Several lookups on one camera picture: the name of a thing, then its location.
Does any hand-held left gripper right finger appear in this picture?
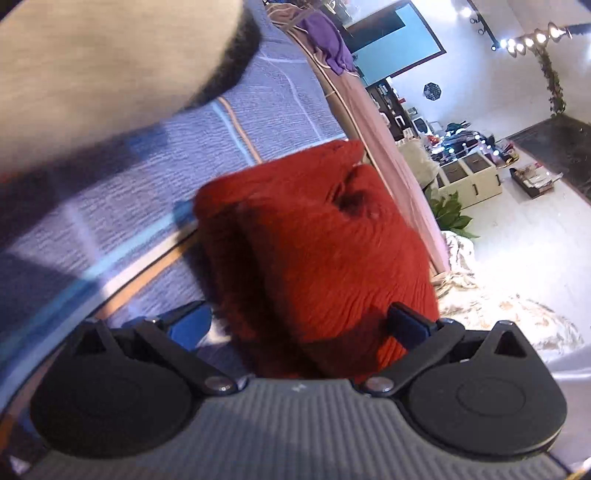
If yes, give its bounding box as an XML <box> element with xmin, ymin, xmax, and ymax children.
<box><xmin>359</xmin><ymin>302</ymin><xmax>529</xmax><ymax>398</ymax></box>

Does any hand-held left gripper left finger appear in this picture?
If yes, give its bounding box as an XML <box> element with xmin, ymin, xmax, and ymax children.
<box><xmin>69</xmin><ymin>302</ymin><xmax>238</xmax><ymax>397</ymax></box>

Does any red knitted sweater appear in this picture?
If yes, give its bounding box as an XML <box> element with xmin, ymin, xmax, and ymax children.
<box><xmin>193</xmin><ymin>140</ymin><xmax>440</xmax><ymax>380</ymax></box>

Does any white quilt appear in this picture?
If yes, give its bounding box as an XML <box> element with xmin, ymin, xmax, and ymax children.
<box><xmin>431</xmin><ymin>228</ymin><xmax>585</xmax><ymax>358</ymax></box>

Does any green potted plant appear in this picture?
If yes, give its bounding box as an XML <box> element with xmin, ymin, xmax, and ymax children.
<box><xmin>425</xmin><ymin>190</ymin><xmax>481</xmax><ymax>241</ymax></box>

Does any white drawer cabinet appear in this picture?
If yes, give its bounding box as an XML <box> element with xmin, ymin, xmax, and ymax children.
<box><xmin>434</xmin><ymin>150</ymin><xmax>504</xmax><ymax>209</ymax></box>

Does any pink blanket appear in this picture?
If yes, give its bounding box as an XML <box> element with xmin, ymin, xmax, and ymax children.
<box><xmin>291</xmin><ymin>18</ymin><xmax>451</xmax><ymax>278</ymax></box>

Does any open box on floor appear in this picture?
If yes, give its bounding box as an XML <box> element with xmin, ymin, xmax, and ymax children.
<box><xmin>509</xmin><ymin>165</ymin><xmax>564</xmax><ymax>200</ymax></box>

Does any pile of assorted clutter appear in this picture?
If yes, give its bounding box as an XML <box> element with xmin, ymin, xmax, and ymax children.
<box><xmin>425</xmin><ymin>120</ymin><xmax>518</xmax><ymax>162</ymax></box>

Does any blue striped blanket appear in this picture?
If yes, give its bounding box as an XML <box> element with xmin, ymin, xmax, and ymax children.
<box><xmin>0</xmin><ymin>0</ymin><xmax>352</xmax><ymax>467</ymax></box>

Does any dark bookshelf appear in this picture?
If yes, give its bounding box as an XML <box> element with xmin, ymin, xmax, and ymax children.
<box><xmin>367</xmin><ymin>76</ymin><xmax>416</xmax><ymax>139</ymax></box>

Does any dark floor rug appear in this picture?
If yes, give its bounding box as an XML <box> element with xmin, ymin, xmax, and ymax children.
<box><xmin>505</xmin><ymin>114</ymin><xmax>591</xmax><ymax>206</ymax></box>

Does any green ivy garland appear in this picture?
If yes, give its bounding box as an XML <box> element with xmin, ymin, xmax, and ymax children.
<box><xmin>536</xmin><ymin>46</ymin><xmax>568</xmax><ymax>116</ymax></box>

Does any purple garment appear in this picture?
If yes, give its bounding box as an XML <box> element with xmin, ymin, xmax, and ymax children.
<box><xmin>302</xmin><ymin>9</ymin><xmax>358</xmax><ymax>77</ymax></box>

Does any ceiling track light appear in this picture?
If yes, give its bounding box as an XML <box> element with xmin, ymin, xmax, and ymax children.
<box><xmin>455</xmin><ymin>0</ymin><xmax>575</xmax><ymax>58</ymax></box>

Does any beige garment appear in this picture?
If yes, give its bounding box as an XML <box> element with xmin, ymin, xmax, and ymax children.
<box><xmin>268</xmin><ymin>0</ymin><xmax>324</xmax><ymax>28</ymax></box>

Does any blue wall screen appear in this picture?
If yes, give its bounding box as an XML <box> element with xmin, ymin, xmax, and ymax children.
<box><xmin>344</xmin><ymin>0</ymin><xmax>448</xmax><ymax>88</ymax></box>

